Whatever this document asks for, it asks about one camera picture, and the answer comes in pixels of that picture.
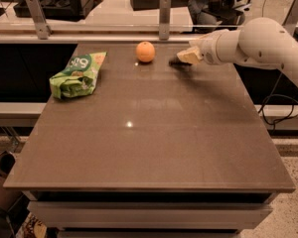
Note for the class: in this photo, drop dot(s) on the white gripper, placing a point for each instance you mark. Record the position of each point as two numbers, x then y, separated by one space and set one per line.
209 49

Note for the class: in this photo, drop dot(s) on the left metal rail bracket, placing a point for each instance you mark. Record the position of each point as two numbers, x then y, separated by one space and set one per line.
43 30

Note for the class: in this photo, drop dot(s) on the middle metal rail bracket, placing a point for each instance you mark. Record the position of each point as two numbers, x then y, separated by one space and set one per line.
164 19

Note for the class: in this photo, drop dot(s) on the black tray on counter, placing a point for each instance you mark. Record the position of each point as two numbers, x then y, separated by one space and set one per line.
68 10

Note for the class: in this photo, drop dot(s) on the green chip bag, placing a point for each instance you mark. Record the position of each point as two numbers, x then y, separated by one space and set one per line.
79 77

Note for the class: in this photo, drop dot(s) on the dark bin at left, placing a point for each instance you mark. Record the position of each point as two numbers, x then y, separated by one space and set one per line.
7 197

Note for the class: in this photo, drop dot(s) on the orange fruit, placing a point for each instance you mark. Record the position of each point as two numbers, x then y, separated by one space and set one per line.
145 52

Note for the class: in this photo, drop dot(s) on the person in background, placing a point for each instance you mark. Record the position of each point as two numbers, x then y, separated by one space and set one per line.
208 15

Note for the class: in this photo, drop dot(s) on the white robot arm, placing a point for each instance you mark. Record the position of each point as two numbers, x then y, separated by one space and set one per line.
261 43

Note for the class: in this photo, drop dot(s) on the black rxbar chocolate bar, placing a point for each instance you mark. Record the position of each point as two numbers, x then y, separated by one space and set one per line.
175 61

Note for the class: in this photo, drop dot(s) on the right metal rail bracket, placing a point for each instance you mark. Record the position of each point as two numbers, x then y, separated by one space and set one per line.
291 19

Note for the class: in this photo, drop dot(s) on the metal rail bracket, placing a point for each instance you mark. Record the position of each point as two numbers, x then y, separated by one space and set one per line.
43 30
291 19
164 19

